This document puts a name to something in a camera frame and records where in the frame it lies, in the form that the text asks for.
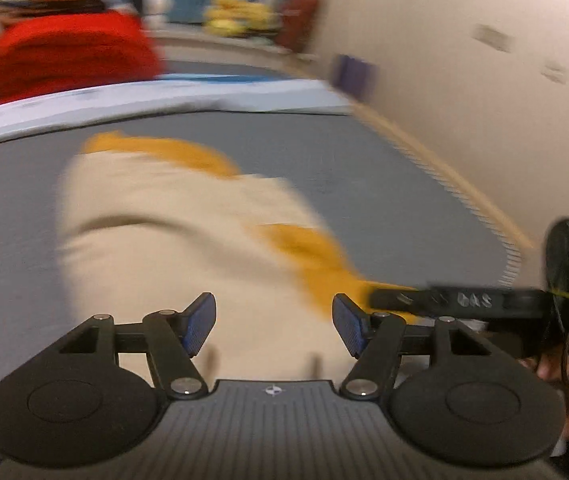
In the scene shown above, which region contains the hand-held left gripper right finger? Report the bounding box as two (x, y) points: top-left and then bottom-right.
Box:
(331, 294), (495, 403)

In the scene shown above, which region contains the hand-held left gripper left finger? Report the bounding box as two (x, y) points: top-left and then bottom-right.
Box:
(57, 292), (218, 402)

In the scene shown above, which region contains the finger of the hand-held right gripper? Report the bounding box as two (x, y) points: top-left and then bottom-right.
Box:
(368, 283), (550, 325)

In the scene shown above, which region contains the beige and yellow garment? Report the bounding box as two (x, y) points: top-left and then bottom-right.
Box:
(54, 130), (415, 391)

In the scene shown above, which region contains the grey mat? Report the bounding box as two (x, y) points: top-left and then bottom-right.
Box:
(0, 59), (524, 480)

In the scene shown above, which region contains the light blue sheet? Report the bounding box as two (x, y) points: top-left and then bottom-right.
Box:
(0, 72), (356, 155)

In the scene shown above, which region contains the purple box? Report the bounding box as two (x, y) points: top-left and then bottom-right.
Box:
(331, 53), (379, 102)

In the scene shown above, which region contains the red cloth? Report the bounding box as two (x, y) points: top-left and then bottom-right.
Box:
(0, 11), (166, 107)

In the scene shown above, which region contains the dark red object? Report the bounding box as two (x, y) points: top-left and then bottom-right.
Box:
(276, 0), (323, 55)

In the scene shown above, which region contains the yellow plush toy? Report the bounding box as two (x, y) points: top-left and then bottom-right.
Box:
(201, 0), (279, 39)

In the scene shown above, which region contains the white soft object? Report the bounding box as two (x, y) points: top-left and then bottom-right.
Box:
(141, 0), (174, 30)

